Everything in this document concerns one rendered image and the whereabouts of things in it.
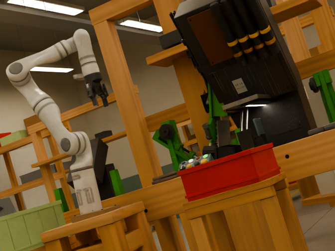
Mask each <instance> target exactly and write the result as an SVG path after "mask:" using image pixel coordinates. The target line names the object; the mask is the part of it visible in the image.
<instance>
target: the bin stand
mask: <svg viewBox="0 0 335 251"><path fill-rule="evenodd" d="M288 187H289V183H288V180H287V178H286V174H285V172H281V173H280V174H277V175H275V176H273V177H270V178H268V179H265V180H263V181H261V182H258V183H254V184H251V185H247V186H243V187H240V188H236V189H233V190H229V191H226V192H222V193H219V194H215V195H211V196H208V197H204V198H201V199H197V200H194V201H190V202H187V203H185V204H183V208H184V212H185V215H186V218H187V220H189V221H190V225H191V228H192V231H193V234H194V238H195V241H196V244H197V247H198V250H199V251H216V248H215V245H214V241H213V238H212V235H211V232H210V229H209V225H208V222H207V219H206V216H205V215H209V218H210V221H211V224H212V228H213V231H214V234H215V237H216V240H217V244H218V247H219V250H220V251H236V249H235V246H234V242H233V239H232V236H231V233H230V230H229V227H228V223H227V220H226V217H225V214H224V211H223V210H226V209H229V208H233V207H237V206H240V205H244V204H247V203H251V202H255V201H258V200H260V202H261V205H262V208H263V211H264V214H265V218H266V221H267V224H268V227H269V230H270V233H271V236H272V239H273V242H274V246H275V249H276V251H309V250H308V247H307V243H306V240H305V237H304V234H303V231H302V228H301V225H300V222H299V219H298V216H297V213H296V210H295V207H294V204H293V200H292V197H291V194H290V191H289V188H288Z"/></svg>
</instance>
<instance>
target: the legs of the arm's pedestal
mask: <svg viewBox="0 0 335 251"><path fill-rule="evenodd" d="M124 221H125V224H126V227H127V231H126V232H124V229H123V226H122V223H121V220H119V221H116V222H114V223H111V224H108V225H104V226H101V227H98V231H99V234H100V239H99V237H98V234H97V231H96V228H94V229H91V230H87V231H84V232H80V233H77V234H75V237H76V240H77V243H78V247H76V248H73V249H71V245H70V242H69V238H68V236H67V237H63V238H60V239H57V240H53V241H50V242H46V243H45V247H46V251H156V248H155V245H154V241H153V238H152V235H151V232H150V228H149V225H148V222H147V219H146V216H145V212H144V211H141V212H139V213H136V214H134V215H131V216H129V217H126V218H124Z"/></svg>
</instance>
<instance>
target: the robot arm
mask: <svg viewBox="0 0 335 251"><path fill-rule="evenodd" d="M76 51H78V56H79V61H80V64H81V68H82V73H81V74H76V75H73V79H74V80H85V83H86V84H85V89H86V93H87V97H88V98H90V99H91V100H92V103H93V107H97V106H98V102H97V98H96V95H98V96H100V97H101V98H102V102H103V105H104V107H107V106H109V104H108V101H107V97H108V96H109V94H108V92H107V89H106V86H105V84H101V83H100V81H101V80H102V77H101V73H100V70H99V67H98V64H97V62H96V59H95V55H94V53H93V50H92V44H91V39H90V36H89V33H88V32H87V31H86V30H84V29H78V30H76V31H75V33H74V35H73V37H71V38H69V39H67V40H62V41H60V42H58V43H56V44H54V45H53V46H51V47H49V48H47V49H45V50H43V51H41V52H38V53H36V54H33V55H30V56H28V57H25V58H22V59H20V60H17V61H15V62H13V63H11V64H10V65H8V67H7V69H6V74H7V76H8V78H9V80H10V82H11V84H12V85H13V86H14V87H15V88H16V89H17V90H18V91H19V92H20V93H21V94H22V95H23V96H24V97H25V98H26V100H27V101H28V103H29V105H30V106H31V108H32V109H33V111H34V112H35V113H36V115H37V116H38V117H39V118H40V120H41V121H42V122H43V123H44V125H45V126H46V127H47V129H48V130H49V131H50V133H51V134H52V136H53V137H54V139H55V140H56V142H57V144H58V145H59V147H60V148H61V150H62V151H63V152H64V153H65V154H67V155H76V161H75V162H74V163H73V164H72V165H71V166H70V171H71V175H72V180H73V184H74V188H75V193H76V197H77V201H78V206H79V210H80V214H81V215H82V214H87V213H91V212H95V211H98V210H101V209H103V207H102V203H101V198H100V194H99V190H98V186H97V181H96V177H95V173H94V168H93V155H92V149H91V144H90V140H89V137H88V135H87V134H86V133H85V132H83V131H77V132H69V131H68V130H67V129H66V128H65V127H64V125H63V124H62V122H61V115H60V109H59V107H58V105H57V104H56V103H55V102H54V100H53V99H52V98H51V97H50V96H49V95H48V94H47V93H45V92H43V91H42V90H41V89H40V88H39V87H38V86H37V85H36V83H35V82H34V80H33V78H32V76H31V74H30V72H29V71H30V70H31V69H33V68H35V67H37V66H39V65H43V64H49V63H54V62H57V61H59V60H61V59H63V58H64V57H66V56H68V55H69V54H71V53H74V52H76ZM89 92H90V93H89ZM105 92H106V93H105Z"/></svg>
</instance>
